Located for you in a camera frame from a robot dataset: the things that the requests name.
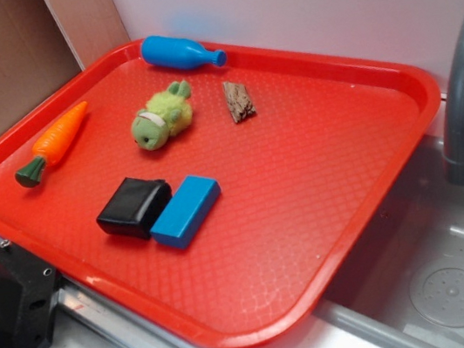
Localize orange toy carrot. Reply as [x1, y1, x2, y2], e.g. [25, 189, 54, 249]
[15, 101, 88, 188]

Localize black leather pouch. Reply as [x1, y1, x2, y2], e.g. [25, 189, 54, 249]
[96, 177, 172, 240]

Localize red plastic tray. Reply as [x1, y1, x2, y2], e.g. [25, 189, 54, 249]
[0, 42, 440, 348]

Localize brown wood chip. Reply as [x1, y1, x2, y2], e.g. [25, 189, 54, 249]
[222, 81, 256, 124]

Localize green plush toy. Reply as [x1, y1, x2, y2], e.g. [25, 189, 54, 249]
[130, 80, 194, 152]

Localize blue plastic toy bottle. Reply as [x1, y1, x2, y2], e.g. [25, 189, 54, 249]
[140, 36, 228, 70]

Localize blue rectangular block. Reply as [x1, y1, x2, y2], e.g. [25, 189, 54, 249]
[149, 175, 222, 249]

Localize grey toy sink basin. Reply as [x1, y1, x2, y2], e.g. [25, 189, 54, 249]
[212, 126, 464, 348]

